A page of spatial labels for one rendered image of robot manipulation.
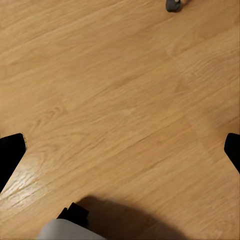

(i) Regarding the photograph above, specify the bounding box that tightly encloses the swivel chair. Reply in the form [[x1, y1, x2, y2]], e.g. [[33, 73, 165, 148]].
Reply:
[[166, 0, 181, 11]]

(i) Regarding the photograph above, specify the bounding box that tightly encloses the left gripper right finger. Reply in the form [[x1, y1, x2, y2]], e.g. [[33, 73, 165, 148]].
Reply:
[[224, 132, 240, 173]]

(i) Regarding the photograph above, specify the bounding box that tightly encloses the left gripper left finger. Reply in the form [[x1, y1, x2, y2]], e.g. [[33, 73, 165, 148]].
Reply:
[[0, 133, 26, 193]]

